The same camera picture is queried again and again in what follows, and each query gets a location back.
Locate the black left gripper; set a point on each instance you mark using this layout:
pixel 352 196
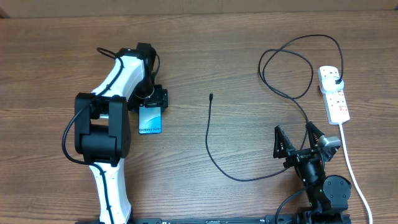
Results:
pixel 160 98

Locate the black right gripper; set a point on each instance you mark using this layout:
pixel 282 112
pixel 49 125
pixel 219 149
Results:
pixel 295 156

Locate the blue Samsung Galaxy smartphone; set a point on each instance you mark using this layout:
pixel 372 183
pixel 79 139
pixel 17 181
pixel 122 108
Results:
pixel 150 120

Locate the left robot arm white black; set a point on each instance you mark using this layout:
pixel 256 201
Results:
pixel 102 125

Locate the white charger plug adapter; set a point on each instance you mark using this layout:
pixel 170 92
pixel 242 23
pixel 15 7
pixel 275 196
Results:
pixel 331 84

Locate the white power strip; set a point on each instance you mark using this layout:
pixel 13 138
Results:
pixel 335 103

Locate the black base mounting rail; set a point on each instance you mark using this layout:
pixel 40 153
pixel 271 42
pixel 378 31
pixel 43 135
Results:
pixel 214 221

